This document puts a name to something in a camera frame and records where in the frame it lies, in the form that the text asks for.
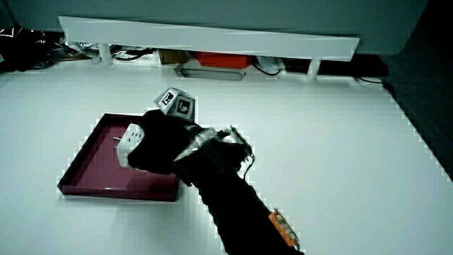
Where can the brown cardboard box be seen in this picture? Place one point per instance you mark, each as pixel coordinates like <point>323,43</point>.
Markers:
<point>172,56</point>

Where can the person's right forearm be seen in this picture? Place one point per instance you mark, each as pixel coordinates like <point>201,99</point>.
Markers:
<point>233,198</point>

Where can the person's right hand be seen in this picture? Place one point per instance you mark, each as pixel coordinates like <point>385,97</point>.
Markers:
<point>161,141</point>

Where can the grey flat tray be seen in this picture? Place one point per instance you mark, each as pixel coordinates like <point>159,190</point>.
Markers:
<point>210,74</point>

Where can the maroon square tray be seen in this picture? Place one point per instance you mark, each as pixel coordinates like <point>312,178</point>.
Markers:
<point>97,166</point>

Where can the orange box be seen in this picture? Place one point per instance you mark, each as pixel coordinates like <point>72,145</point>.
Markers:
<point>223,59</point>

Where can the white bundled item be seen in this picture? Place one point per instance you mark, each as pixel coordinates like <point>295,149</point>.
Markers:
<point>269,63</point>

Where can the white cube socket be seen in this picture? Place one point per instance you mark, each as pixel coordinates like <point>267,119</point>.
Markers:
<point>128,144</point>

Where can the white long shelf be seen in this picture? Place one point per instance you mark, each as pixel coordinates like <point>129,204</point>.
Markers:
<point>212,38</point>

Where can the orange forearm tracker device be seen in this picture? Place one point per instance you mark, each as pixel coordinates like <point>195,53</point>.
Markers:
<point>283,228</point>

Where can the black plastic bags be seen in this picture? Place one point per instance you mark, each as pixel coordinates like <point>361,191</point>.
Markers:
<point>24,47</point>

